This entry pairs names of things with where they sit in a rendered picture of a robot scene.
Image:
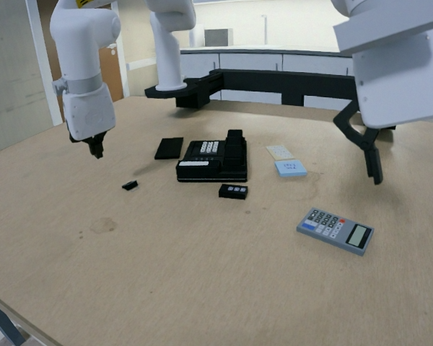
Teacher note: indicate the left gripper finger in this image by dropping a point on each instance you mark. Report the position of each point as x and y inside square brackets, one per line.
[365, 142]

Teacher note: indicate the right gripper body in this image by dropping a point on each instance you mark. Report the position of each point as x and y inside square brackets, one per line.
[90, 113]

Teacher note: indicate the black key fob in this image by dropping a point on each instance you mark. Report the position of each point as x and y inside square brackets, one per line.
[233, 191]

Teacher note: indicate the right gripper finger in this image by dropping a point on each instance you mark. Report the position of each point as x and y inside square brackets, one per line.
[98, 140]
[93, 147]

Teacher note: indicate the grey pocket calculator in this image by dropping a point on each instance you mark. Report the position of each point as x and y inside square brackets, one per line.
[340, 232]

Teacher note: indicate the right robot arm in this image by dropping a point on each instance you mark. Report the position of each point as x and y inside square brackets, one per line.
[85, 30]

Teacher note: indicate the light blue sticky note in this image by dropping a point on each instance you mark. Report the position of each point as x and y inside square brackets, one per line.
[290, 168]

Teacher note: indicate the black telephone handset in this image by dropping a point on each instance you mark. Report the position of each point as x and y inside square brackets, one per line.
[233, 149]

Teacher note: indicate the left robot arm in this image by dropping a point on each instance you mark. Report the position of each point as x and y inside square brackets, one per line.
[379, 22]

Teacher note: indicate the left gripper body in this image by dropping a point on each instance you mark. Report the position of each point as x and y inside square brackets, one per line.
[395, 81]

